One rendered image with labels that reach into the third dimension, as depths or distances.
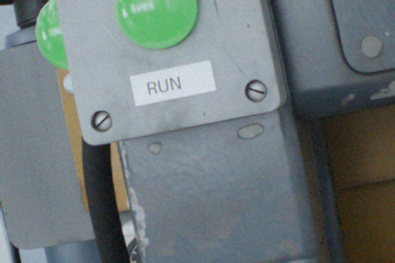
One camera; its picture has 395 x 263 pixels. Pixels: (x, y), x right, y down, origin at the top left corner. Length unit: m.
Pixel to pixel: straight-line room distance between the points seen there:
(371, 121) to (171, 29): 0.32
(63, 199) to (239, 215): 0.43
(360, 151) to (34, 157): 0.30
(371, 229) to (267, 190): 0.31
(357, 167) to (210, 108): 0.30
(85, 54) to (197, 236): 0.09
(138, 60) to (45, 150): 0.47
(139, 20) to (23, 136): 0.49
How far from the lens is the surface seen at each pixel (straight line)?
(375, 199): 0.73
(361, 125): 0.68
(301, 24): 0.44
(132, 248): 0.65
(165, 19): 0.38
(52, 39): 0.41
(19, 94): 0.87
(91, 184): 0.47
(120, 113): 0.40
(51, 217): 0.87
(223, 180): 0.44
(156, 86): 0.39
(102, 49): 0.40
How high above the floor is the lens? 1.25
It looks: 3 degrees down
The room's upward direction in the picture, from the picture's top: 11 degrees counter-clockwise
